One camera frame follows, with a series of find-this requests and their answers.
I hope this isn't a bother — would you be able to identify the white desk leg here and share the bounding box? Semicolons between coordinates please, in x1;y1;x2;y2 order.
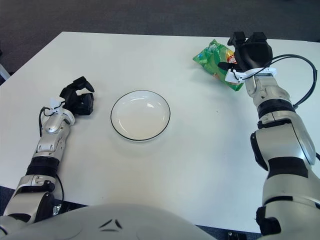
0;63;11;81

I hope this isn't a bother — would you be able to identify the white plate with black rim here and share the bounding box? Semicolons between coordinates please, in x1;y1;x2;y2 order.
110;89;172;143

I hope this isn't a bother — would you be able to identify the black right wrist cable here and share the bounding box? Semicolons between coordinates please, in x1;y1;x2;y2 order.
243;54;319;108

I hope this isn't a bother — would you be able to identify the grey robot torso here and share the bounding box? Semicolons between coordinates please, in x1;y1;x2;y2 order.
0;203;263;240

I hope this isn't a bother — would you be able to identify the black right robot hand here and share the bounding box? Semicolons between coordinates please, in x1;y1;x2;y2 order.
217;31;274;73

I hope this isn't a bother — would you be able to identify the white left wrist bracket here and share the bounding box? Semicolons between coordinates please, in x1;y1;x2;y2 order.
48;97;66;116

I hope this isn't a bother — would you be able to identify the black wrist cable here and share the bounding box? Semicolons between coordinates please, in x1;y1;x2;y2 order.
37;101;67;138
243;54;319;108

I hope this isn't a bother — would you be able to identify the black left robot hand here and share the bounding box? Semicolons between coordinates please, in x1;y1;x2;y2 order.
59;76;96;116

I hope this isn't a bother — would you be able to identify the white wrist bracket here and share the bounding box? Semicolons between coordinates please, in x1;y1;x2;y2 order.
224;66;278;84
48;97;66;116

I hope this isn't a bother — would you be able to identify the green potato chips bag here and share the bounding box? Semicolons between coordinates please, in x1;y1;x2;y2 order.
192;39;245;92

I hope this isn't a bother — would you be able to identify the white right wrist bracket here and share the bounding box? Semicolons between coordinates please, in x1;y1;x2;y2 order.
224;66;278;84

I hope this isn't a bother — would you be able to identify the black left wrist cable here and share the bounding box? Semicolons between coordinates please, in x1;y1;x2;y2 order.
37;101;67;138

